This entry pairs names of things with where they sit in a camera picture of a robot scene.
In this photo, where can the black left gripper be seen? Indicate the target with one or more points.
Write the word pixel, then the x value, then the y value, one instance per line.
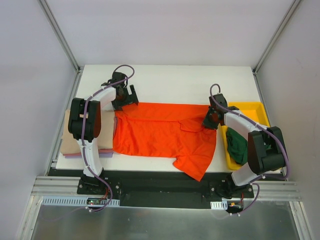
pixel 127 97

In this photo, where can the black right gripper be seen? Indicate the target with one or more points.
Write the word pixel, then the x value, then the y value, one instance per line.
pixel 210 121

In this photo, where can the orange t shirt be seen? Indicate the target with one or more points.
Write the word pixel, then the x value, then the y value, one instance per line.
pixel 166 130

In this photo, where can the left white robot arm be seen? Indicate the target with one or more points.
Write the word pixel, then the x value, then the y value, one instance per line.
pixel 85 117

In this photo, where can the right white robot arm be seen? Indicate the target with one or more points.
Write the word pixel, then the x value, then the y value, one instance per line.
pixel 265 145

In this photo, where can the green t shirt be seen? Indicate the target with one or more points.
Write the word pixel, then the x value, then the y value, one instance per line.
pixel 237 146

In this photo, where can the yellow plastic bin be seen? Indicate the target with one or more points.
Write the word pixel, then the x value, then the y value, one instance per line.
pixel 253 110

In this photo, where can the lilac folded t shirt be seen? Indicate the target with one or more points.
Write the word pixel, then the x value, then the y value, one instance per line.
pixel 105 155

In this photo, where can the beige folded t shirt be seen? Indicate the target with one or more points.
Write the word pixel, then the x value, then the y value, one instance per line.
pixel 75 140

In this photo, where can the right white cable duct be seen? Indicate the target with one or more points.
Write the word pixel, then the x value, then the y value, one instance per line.
pixel 219 205

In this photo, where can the white cable duct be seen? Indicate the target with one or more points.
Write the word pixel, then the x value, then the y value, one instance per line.
pixel 219 205
pixel 76 201

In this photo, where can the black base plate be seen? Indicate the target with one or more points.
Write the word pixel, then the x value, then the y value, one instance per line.
pixel 156 189

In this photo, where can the left aluminium frame post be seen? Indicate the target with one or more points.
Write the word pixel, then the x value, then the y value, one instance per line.
pixel 59 34

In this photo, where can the aluminium frame post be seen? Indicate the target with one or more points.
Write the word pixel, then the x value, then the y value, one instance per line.
pixel 293 7
pixel 59 34

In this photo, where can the left white cable duct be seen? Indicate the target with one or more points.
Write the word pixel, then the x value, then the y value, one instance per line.
pixel 76 201

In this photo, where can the right aluminium frame post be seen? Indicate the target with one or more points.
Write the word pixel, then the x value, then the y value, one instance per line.
pixel 293 7

